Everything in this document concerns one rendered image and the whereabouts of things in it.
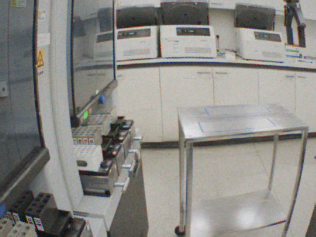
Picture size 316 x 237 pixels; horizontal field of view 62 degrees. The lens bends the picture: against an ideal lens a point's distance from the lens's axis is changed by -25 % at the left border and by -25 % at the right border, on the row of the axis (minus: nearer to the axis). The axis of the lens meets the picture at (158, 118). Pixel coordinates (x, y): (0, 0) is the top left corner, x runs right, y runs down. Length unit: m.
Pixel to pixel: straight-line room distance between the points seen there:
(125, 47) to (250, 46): 1.27
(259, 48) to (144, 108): 1.38
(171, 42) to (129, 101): 0.72
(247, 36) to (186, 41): 0.67
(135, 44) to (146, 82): 0.40
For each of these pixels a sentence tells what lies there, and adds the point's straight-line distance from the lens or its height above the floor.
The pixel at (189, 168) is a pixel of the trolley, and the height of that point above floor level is 0.69.
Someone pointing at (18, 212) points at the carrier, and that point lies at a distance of 0.71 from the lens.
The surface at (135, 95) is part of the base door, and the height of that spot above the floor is 0.55.
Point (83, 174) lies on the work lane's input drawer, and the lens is 1.02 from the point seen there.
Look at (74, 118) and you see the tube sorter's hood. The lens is 0.95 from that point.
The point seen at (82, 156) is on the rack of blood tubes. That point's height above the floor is 0.86.
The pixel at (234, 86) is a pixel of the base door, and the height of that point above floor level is 0.62.
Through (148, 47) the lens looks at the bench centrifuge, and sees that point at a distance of 3.25.
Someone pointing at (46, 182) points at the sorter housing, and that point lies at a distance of 0.77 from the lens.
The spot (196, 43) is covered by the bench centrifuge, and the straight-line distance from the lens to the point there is 3.24.
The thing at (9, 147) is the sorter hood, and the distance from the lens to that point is 0.56.
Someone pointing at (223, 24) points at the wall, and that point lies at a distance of 3.89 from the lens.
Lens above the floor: 1.22
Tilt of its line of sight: 16 degrees down
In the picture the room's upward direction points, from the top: 3 degrees counter-clockwise
